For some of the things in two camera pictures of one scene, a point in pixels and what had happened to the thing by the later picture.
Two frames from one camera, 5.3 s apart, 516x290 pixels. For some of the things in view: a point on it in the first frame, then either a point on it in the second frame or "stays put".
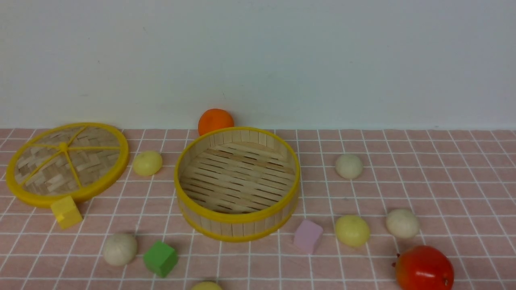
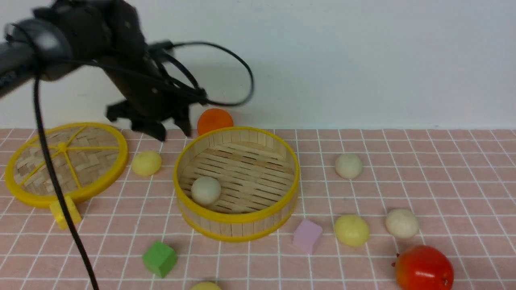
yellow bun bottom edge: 206,285 stays put
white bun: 349,166 stays put
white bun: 119,249 → 206,190
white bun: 402,223 stays put
